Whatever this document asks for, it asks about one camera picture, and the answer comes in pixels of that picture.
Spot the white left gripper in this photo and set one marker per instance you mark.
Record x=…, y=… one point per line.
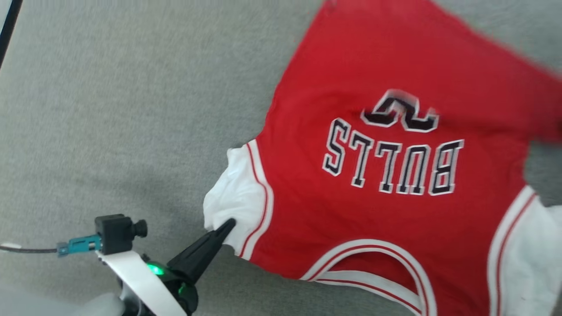
x=136, y=281

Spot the red Bulls basketball jersey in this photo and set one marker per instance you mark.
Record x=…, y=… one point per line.
x=351, y=66

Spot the grey fabric sofa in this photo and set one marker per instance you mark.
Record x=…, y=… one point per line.
x=109, y=109

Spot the black skirting strip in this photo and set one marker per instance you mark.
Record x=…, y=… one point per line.
x=9, y=26

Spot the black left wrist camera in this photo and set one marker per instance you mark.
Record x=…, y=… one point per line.
x=116, y=232

